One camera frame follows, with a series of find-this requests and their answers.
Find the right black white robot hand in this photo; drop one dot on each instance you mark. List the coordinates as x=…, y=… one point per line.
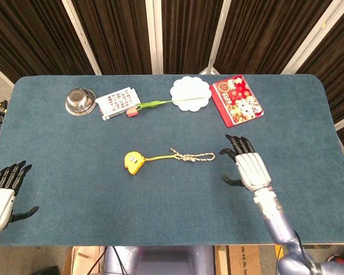
x=252, y=172

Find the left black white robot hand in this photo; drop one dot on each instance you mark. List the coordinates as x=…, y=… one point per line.
x=0, y=200

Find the yellow tape measure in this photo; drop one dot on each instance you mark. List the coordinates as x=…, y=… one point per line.
x=133, y=163

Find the red cartoon book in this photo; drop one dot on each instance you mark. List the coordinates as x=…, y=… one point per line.
x=238, y=100

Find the printed cardboard box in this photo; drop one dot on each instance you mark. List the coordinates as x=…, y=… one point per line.
x=240, y=260

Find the blue felt table cloth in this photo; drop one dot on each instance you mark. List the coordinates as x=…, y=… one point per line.
x=160, y=206

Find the plain cardboard box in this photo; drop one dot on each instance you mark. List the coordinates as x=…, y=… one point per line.
x=83, y=257

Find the white scalloped coaster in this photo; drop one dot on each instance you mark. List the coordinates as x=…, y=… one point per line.
x=190, y=90

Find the blue-grey robot torso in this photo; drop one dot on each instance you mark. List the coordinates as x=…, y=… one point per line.
x=166, y=260

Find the stainless steel bowl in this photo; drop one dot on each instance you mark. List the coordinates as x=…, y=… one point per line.
x=80, y=101

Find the artificial red tulip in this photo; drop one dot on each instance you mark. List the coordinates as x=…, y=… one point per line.
x=132, y=111

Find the dark brown curtain panel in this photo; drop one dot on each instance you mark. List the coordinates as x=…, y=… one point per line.
x=31, y=37
x=338, y=57
x=189, y=34
x=117, y=34
x=269, y=34

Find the white picture-grid book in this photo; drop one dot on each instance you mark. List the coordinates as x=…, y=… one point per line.
x=117, y=100

